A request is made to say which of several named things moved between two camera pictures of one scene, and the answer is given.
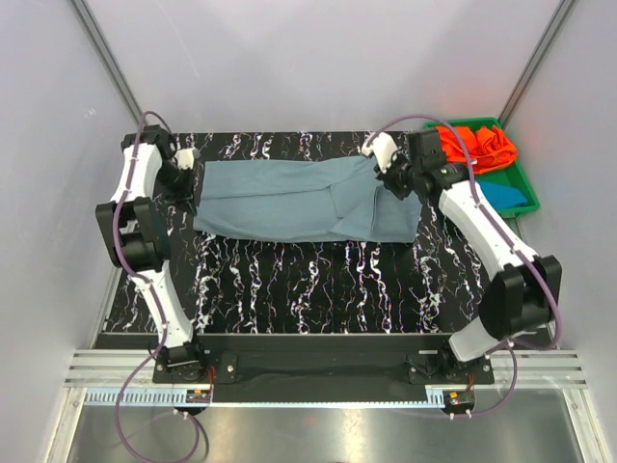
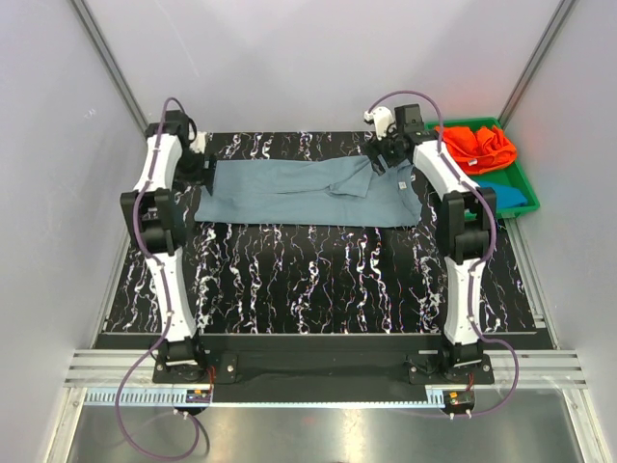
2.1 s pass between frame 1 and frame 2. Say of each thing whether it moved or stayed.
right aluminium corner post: stayed
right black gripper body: moved
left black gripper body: moved
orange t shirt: stayed
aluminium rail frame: stayed
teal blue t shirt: stayed
